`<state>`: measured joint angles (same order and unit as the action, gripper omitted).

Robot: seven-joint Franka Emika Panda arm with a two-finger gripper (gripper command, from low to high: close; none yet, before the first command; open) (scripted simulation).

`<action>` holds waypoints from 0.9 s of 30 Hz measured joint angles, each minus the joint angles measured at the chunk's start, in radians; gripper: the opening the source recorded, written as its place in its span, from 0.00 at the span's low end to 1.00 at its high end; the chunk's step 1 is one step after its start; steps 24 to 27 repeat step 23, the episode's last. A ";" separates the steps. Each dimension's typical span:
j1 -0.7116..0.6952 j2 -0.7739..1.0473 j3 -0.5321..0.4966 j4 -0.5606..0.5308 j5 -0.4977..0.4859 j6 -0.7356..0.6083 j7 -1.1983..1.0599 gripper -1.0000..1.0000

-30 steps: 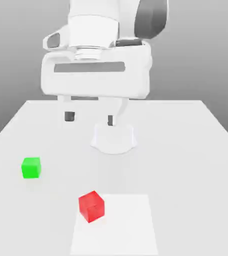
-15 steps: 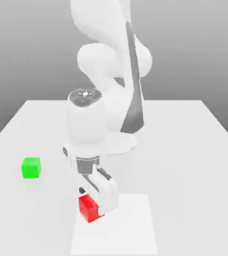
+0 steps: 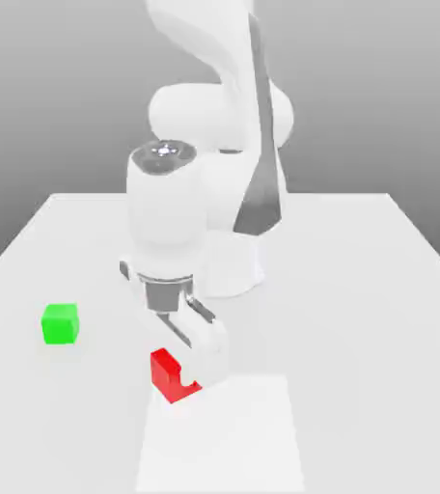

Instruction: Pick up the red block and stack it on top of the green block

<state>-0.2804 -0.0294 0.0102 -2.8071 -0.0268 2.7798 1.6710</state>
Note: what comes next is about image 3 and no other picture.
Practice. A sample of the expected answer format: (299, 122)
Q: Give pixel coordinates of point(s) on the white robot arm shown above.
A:
(166, 208)

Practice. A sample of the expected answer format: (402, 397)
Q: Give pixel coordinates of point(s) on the small green cube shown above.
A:
(59, 325)

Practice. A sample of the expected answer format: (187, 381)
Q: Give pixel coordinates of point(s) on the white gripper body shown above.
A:
(200, 339)

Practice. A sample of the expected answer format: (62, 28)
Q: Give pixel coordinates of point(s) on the small red cube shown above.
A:
(164, 371)

